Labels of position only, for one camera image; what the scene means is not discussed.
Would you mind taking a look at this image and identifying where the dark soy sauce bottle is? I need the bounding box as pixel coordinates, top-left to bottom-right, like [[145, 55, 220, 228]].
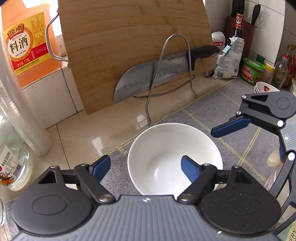
[[227, 13, 244, 46]]

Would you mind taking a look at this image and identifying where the metal wire board rack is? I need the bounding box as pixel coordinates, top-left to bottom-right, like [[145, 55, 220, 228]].
[[45, 9, 200, 125]]

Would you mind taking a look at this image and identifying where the green cap small jar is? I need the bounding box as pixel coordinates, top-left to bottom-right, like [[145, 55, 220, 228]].
[[256, 54, 265, 64]]

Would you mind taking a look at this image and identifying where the dark red knife block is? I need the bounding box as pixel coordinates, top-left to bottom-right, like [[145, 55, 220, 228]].
[[223, 3, 261, 58]]

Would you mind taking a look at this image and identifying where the white plastic seasoning bag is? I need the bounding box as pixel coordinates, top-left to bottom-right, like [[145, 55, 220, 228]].
[[213, 37, 244, 79]]

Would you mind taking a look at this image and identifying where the bamboo cutting board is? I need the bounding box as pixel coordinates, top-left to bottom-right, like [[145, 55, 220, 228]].
[[58, 0, 212, 114]]

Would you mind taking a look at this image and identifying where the orange cooking wine jug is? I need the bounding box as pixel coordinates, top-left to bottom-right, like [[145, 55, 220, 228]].
[[1, 1, 61, 87]]

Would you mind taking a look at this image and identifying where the black-handled kitchen knife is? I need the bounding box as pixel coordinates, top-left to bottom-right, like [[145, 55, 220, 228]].
[[113, 45, 219, 104]]

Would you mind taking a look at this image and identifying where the green lidded sauce jar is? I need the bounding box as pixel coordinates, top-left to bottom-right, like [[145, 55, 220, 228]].
[[240, 57, 266, 85]]

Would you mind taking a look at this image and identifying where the gloved right hand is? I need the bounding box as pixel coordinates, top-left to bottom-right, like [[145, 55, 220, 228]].
[[267, 149, 283, 167]]

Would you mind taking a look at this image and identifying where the white plate with stain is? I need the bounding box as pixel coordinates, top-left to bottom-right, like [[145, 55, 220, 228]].
[[256, 82, 280, 93]]

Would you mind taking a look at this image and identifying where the clear bottle red cap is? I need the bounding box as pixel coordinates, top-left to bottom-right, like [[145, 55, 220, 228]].
[[271, 54, 289, 89]]

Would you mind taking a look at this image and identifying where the yellow lidded spice jar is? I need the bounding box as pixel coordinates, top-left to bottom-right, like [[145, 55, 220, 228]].
[[263, 62, 275, 84]]

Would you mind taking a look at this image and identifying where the clear glass liquor bottle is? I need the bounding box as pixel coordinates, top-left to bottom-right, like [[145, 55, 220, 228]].
[[0, 112, 31, 191]]

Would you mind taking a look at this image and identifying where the red label sauce bottle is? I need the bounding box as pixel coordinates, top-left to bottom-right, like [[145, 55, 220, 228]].
[[283, 44, 295, 89]]

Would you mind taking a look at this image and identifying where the white plate underneath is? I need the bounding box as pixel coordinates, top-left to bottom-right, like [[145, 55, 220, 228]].
[[254, 85, 260, 93]]

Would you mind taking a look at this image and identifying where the white ceramic bowl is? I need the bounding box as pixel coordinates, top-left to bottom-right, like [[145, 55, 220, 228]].
[[127, 123, 223, 198]]

